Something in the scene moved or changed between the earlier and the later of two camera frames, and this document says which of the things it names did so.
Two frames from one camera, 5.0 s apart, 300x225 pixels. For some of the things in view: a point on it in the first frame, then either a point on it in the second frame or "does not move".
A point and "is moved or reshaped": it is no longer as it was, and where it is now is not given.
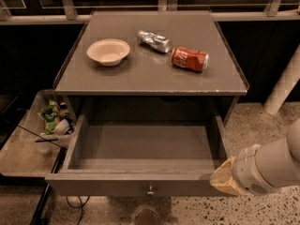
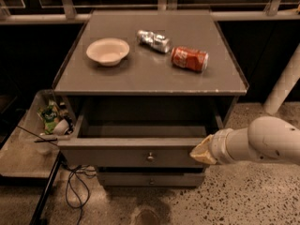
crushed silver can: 154,40 does not move
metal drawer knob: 150,192 → 150,157
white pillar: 285,84 does not move
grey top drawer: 141,155 is moved or reshaped
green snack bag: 49,113 does not move
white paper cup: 62,127 does not move
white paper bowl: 110,52 does not move
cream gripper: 247,170 → 217,146
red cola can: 194,59 does not move
